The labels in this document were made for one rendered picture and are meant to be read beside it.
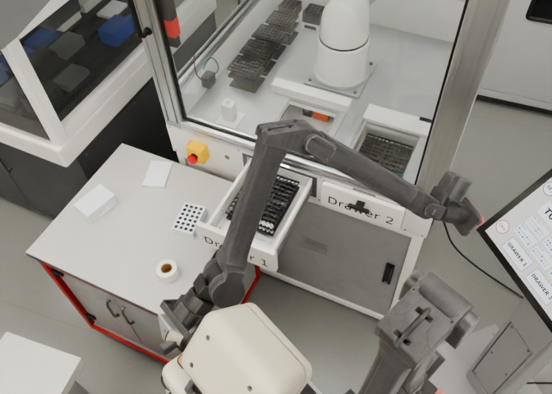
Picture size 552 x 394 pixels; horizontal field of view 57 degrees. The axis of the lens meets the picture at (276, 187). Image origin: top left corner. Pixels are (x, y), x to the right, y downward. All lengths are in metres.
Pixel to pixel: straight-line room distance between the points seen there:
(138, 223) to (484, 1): 1.35
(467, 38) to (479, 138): 2.12
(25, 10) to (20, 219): 1.60
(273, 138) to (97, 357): 1.78
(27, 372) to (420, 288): 1.33
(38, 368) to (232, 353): 0.93
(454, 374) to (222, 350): 1.61
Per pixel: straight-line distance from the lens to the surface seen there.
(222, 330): 1.00
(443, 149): 1.50
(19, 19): 1.84
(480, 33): 1.26
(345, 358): 2.45
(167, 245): 1.87
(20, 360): 1.84
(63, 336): 2.71
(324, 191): 1.78
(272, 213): 1.72
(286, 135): 1.05
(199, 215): 1.87
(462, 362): 2.50
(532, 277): 1.61
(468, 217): 1.43
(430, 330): 0.76
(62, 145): 2.11
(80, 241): 1.98
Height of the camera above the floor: 2.30
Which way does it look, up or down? 52 degrees down
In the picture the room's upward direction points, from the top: 3 degrees counter-clockwise
